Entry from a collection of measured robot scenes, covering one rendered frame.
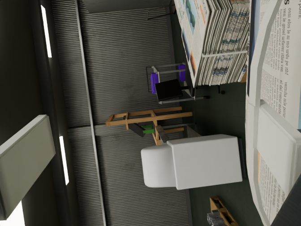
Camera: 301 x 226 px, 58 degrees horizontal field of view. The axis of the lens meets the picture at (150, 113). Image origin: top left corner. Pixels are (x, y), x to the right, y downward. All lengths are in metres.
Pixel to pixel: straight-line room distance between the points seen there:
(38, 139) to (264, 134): 0.13
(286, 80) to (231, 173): 3.48
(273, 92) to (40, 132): 0.19
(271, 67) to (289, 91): 0.04
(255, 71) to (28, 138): 0.14
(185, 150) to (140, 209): 5.51
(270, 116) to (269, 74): 0.11
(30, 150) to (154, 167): 3.42
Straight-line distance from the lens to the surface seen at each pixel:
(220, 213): 4.86
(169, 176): 3.58
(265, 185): 0.30
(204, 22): 0.86
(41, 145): 0.18
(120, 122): 6.40
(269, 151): 0.17
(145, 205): 8.78
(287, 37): 0.23
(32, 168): 0.17
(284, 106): 0.24
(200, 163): 3.56
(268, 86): 0.27
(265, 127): 0.17
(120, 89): 8.13
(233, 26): 0.88
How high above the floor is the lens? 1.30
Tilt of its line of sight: 3 degrees down
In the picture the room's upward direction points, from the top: 97 degrees counter-clockwise
